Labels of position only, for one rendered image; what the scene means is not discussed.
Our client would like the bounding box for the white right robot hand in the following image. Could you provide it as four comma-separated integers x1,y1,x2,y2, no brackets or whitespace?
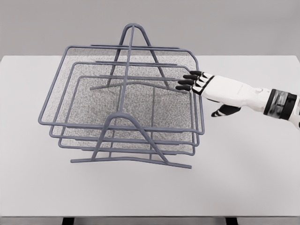
175,70,253,118

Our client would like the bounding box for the grey wire rack frame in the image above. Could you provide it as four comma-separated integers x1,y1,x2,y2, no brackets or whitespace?
70,22,193,170

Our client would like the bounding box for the grey wire mesh tray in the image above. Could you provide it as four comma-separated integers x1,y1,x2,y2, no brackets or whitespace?
37,45,207,136
49,61,202,145
58,75,197,156

